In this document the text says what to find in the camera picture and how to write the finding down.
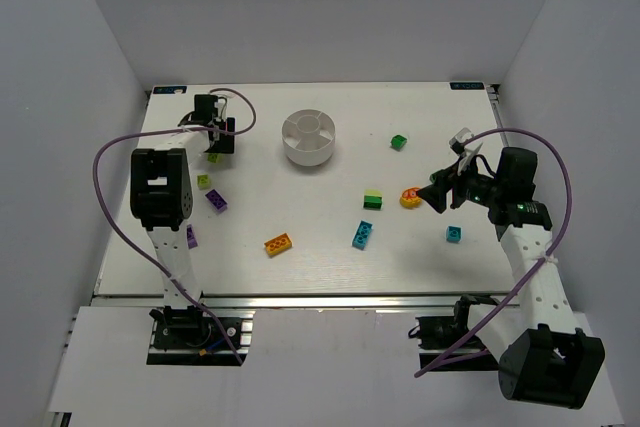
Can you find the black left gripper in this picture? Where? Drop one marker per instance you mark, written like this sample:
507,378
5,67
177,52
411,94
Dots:
226,137

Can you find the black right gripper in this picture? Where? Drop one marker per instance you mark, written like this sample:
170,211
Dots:
455,190

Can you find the lime square lego brick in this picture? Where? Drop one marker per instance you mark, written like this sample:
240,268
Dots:
203,181

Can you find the dark green curved lego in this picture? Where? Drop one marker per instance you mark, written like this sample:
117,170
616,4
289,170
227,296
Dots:
372,202

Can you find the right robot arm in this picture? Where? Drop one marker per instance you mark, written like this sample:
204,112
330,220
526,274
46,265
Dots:
545,357

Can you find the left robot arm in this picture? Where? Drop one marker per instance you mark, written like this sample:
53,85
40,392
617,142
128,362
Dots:
161,195

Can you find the yellow orange patterned lego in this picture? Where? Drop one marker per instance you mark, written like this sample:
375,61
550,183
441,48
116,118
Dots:
409,198

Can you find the small teal lego brick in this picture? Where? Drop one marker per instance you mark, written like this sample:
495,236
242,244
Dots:
453,234

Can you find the green sloped lego brick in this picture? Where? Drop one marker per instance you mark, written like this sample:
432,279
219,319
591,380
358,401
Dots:
398,142

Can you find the purple rectangular lego brick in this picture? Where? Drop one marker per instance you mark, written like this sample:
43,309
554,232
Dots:
218,203

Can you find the blue label left corner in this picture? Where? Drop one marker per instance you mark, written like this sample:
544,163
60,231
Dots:
169,90

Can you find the blue label corner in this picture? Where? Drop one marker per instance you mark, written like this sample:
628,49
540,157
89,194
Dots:
169,90
465,86

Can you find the white round divided container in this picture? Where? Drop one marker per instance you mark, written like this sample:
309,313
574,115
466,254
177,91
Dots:
308,137

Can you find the long teal lego brick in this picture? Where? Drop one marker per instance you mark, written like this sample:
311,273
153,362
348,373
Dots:
362,235

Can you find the blue label right corner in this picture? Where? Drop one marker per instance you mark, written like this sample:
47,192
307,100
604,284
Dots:
465,86

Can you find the light purple lego brick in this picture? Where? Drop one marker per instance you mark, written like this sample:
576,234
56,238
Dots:
191,238

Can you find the orange rectangular lego brick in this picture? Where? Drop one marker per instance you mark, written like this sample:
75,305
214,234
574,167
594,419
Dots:
278,245

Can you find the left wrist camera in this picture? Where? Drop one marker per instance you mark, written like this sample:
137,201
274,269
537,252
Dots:
223,97

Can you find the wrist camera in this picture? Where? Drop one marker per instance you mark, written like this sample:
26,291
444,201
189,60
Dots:
458,144
223,97

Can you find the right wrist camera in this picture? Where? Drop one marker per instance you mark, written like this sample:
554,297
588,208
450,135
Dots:
458,144

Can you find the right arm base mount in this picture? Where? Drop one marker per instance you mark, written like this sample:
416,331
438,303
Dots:
436,333

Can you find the aluminium front rail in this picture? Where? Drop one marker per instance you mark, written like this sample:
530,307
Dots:
318,302

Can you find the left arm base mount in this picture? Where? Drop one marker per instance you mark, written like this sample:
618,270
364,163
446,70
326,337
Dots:
188,337

